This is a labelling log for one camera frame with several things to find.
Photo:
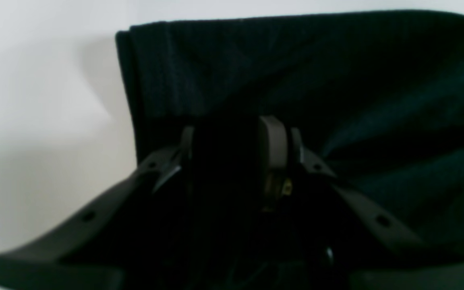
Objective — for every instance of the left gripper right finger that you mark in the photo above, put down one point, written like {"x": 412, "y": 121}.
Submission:
{"x": 348, "y": 240}

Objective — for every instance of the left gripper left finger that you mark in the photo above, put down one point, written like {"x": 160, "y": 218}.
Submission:
{"x": 117, "y": 241}

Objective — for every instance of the black T-shirt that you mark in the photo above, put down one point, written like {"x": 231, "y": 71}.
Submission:
{"x": 379, "y": 95}

